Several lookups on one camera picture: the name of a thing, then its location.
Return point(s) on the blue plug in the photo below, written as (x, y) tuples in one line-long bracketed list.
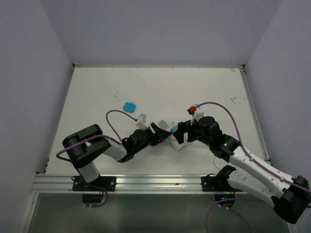
[(129, 107)]

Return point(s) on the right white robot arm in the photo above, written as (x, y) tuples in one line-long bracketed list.
[(289, 196)]

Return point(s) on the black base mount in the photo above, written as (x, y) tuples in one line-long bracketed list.
[(217, 183), (106, 182)]

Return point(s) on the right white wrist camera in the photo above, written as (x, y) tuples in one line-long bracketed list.
[(196, 113)]

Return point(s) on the aluminium right side rail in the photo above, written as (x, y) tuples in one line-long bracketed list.
[(254, 115)]

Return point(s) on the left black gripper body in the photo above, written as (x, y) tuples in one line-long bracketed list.
[(150, 139)]

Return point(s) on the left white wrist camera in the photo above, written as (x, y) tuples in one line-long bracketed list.
[(141, 122)]

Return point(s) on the teal plug adapter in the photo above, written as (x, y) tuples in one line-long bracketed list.
[(174, 127)]

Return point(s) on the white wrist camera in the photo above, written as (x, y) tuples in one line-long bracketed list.
[(141, 122), (196, 113)]

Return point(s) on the aluminium rail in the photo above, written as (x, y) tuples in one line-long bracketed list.
[(254, 115), (156, 184)]

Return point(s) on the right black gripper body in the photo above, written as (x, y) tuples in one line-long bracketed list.
[(195, 134)]

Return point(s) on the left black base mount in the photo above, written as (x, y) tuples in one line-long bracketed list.
[(106, 182)]

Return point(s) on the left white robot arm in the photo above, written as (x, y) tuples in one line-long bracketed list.
[(84, 146)]

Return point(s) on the white power strip socket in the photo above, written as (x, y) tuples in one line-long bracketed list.
[(171, 140)]

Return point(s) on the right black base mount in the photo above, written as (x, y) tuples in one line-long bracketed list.
[(217, 183)]

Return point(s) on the aluminium front rail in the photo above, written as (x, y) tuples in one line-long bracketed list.
[(156, 184)]

